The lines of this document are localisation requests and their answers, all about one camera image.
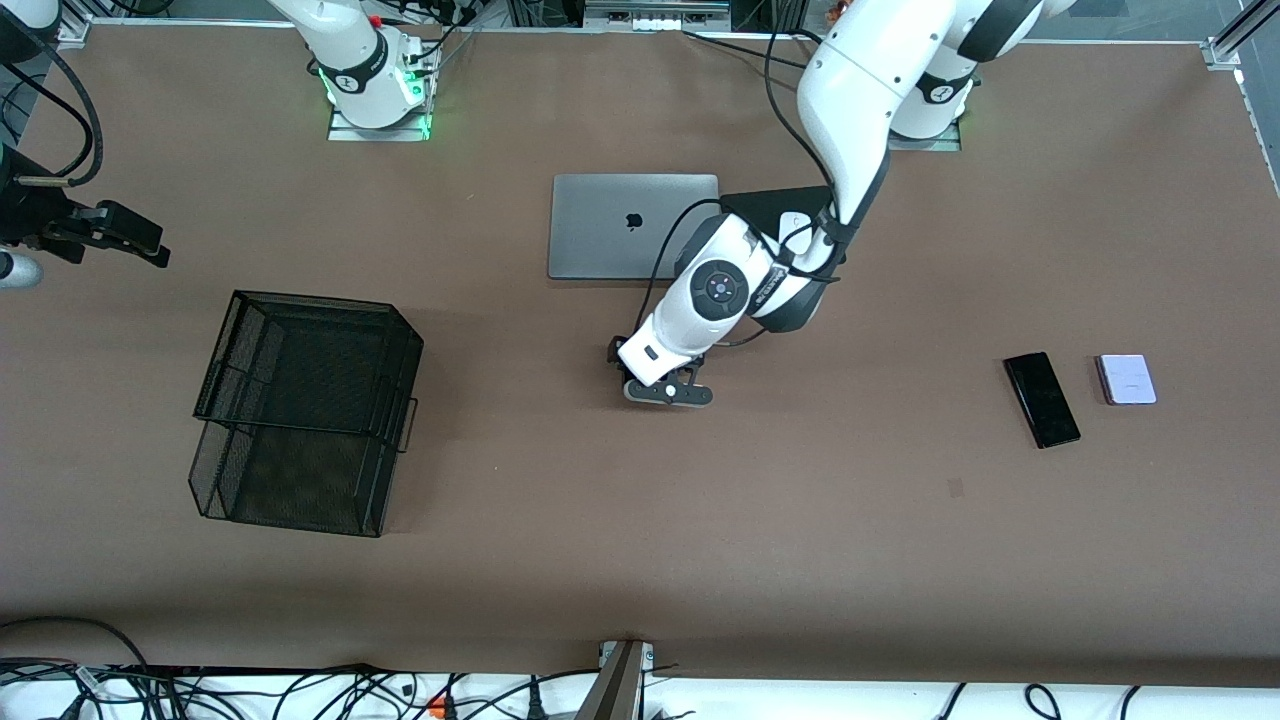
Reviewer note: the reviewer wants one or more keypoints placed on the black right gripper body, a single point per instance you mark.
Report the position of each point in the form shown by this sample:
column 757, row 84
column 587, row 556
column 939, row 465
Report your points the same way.
column 28, row 212

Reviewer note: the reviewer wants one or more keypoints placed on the black smartphone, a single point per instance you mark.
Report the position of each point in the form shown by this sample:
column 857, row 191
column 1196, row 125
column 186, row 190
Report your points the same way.
column 1042, row 400

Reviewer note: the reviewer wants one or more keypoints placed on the lavender folding phone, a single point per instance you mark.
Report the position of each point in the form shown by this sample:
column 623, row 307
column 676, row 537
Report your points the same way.
column 1127, row 380

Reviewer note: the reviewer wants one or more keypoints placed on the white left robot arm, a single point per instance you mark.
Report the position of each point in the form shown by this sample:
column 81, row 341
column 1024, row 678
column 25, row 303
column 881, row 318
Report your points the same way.
column 860, row 90

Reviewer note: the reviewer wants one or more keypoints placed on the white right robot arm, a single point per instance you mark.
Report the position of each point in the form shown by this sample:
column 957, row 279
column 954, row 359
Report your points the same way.
column 360, row 70

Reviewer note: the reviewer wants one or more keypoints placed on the silver closed laptop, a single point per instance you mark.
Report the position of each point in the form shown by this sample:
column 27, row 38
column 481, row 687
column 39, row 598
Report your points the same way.
column 600, row 230

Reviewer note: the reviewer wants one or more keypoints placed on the black mouse pad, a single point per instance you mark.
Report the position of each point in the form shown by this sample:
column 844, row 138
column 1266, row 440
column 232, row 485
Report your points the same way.
column 760, row 205

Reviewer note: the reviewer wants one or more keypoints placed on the white computer mouse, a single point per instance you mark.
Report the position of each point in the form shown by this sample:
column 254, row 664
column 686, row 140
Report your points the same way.
column 795, row 220

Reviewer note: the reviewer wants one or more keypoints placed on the black mesh desk organizer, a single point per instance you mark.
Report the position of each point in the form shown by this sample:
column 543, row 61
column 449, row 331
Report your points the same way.
column 300, row 470

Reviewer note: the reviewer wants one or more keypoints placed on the white power strip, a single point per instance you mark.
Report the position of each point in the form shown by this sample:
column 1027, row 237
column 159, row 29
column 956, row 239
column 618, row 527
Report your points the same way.
column 650, row 15

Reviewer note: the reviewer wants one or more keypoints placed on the aluminium corner bracket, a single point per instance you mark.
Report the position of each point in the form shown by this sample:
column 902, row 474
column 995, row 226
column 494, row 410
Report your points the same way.
column 75, row 32

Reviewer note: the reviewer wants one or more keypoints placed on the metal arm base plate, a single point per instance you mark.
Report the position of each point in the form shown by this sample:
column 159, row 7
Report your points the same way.
column 945, row 145
column 345, row 133

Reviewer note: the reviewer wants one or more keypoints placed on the grey metal camera mount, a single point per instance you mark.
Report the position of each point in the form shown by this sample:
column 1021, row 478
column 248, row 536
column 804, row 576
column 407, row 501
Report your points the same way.
column 620, row 690

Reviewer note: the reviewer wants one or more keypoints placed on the aluminium frame profile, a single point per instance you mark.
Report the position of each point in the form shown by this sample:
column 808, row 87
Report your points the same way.
column 1222, row 50

